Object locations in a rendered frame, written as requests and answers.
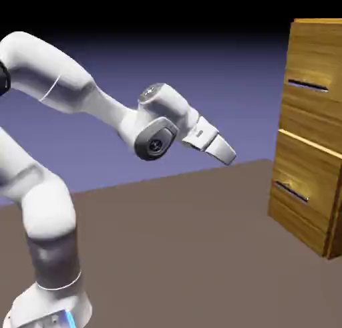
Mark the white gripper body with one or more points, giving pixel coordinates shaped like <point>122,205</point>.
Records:
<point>221,148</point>

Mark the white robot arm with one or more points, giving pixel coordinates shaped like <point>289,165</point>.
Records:
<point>53,74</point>

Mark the light wood cabinet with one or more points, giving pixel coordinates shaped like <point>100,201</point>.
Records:
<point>310,135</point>

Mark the wood drawer front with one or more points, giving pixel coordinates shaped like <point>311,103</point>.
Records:
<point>307,66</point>
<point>296,218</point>

